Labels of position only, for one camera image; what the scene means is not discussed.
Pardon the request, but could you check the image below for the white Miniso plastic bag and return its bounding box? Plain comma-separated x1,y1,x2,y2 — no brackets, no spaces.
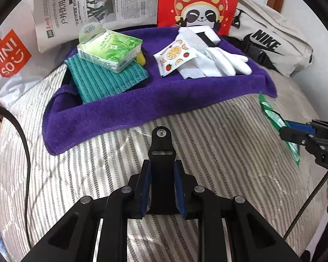
0,0,72,107

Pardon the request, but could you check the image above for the green tissue pack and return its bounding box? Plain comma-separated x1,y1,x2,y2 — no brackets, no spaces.
77,22,143,73

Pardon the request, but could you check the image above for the folded newspaper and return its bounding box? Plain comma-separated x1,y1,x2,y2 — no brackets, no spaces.
33,0,158,53

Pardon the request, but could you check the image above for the black watch strap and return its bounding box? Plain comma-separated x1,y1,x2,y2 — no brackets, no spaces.
195,31,218,48

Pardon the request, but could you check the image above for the white glove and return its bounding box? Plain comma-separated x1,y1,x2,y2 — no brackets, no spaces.
193,47,252,77

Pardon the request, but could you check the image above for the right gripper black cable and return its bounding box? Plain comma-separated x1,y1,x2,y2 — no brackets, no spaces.
283,157,328,241

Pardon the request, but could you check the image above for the teal striped cloth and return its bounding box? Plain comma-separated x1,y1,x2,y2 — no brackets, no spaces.
65,54,149,103

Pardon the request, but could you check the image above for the fruit print wipe packet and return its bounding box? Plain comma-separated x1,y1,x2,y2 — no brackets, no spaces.
153,38,197,77

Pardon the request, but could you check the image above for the green sachet packet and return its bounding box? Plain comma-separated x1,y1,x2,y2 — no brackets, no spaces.
258,92,300,166

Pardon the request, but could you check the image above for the white Nike waist bag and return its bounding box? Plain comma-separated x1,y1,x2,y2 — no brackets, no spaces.
224,0,313,77

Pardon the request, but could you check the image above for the purple towel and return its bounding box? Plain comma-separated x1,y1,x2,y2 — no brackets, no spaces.
42,27,277,155

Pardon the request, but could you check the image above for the red panda paper bag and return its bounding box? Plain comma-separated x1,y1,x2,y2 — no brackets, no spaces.
157,0,238,35

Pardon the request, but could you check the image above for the white sponge block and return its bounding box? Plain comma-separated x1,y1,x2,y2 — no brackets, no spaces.
178,26,221,47

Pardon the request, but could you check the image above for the yellow mesh pouch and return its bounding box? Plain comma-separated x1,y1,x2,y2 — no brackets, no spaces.
135,52,146,67

